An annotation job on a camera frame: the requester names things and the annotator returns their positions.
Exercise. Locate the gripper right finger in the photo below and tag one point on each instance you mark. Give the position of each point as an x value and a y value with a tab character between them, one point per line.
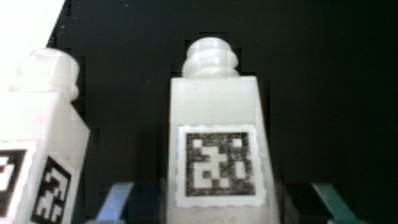
343	216

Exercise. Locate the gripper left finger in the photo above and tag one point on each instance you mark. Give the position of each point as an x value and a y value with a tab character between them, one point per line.
111	212

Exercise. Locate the white leg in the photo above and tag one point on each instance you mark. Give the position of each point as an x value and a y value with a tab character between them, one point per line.
221	186
43	141

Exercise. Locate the white square table top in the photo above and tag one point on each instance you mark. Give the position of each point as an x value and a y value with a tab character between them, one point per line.
27	22

